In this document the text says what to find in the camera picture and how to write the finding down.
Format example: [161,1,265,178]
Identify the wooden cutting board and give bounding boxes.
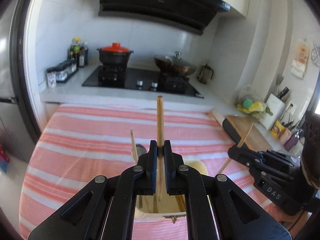
[212,108,272,152]

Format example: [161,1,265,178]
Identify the spice jar rack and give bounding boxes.
[46,60,78,88]

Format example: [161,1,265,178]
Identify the cream utensil holder box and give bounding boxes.
[133,160,209,223]

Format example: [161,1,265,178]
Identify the black wok glass lid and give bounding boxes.
[153,51,197,76]

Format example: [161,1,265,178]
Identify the black pot red lid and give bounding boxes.
[97,43,134,68]

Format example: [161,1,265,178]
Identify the yellow green bag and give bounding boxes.
[236,85,273,120]

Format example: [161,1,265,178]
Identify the black range hood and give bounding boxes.
[99,0,231,35]

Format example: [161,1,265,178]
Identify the grey refrigerator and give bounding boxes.
[1,0,35,163]

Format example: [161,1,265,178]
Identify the sauce bottles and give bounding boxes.
[67,37,89,68]

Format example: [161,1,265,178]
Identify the black gas stove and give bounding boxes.
[82,66,204,99]

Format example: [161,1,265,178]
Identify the white knife block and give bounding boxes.
[259,87,290,131]

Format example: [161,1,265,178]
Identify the steel spoon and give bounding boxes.
[136,144,148,158]

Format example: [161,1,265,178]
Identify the yellow snack box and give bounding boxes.
[270,120,286,139]

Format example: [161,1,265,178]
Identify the wooden chopstick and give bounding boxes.
[130,130,138,164]
[216,122,254,176]
[156,95,165,202]

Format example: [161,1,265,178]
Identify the pink striped tablecloth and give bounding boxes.
[19,103,277,238]

